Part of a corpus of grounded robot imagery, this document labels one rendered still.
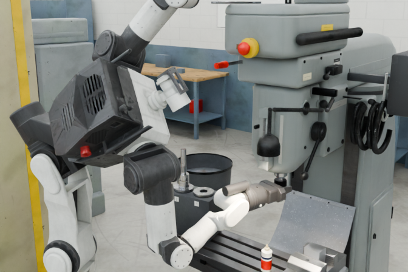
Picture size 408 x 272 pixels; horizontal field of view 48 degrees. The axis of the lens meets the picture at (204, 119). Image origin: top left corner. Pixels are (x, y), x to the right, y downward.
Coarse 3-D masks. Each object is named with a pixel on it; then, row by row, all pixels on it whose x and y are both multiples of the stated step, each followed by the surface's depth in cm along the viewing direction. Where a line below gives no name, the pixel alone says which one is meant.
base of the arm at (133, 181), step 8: (160, 144) 141; (136, 152) 135; (144, 152) 136; (152, 152) 137; (160, 152) 139; (168, 152) 137; (128, 160) 131; (136, 160) 135; (176, 160) 135; (128, 168) 130; (136, 168) 128; (176, 168) 135; (128, 176) 131; (136, 176) 128; (176, 176) 136; (128, 184) 132; (136, 184) 128; (136, 192) 130
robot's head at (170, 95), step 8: (168, 80) 140; (168, 88) 140; (176, 88) 140; (160, 96) 142; (168, 96) 140; (176, 96) 139; (184, 96) 140; (160, 104) 142; (168, 104) 142; (176, 104) 139; (184, 104) 139
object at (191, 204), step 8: (176, 192) 199; (184, 192) 199; (192, 192) 199; (200, 192) 196; (208, 192) 196; (176, 200) 199; (184, 200) 197; (192, 200) 194; (200, 200) 192; (208, 200) 192; (176, 208) 200; (184, 208) 198; (192, 208) 195; (200, 208) 193; (208, 208) 191; (216, 208) 197; (176, 216) 201; (184, 216) 198; (192, 216) 196; (200, 216) 194; (176, 224) 202; (184, 224) 199; (192, 224) 197; (184, 232) 200; (216, 232) 200; (208, 240) 195
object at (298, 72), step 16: (240, 64) 155; (256, 64) 151; (272, 64) 147; (288, 64) 143; (304, 64) 143; (320, 64) 152; (240, 80) 156; (256, 80) 152; (272, 80) 148; (288, 80) 144; (304, 80) 144; (320, 80) 154
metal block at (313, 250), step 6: (306, 246) 165; (312, 246) 165; (318, 246) 165; (324, 246) 165; (306, 252) 165; (312, 252) 163; (318, 252) 161; (324, 252) 164; (318, 258) 162; (324, 258) 165
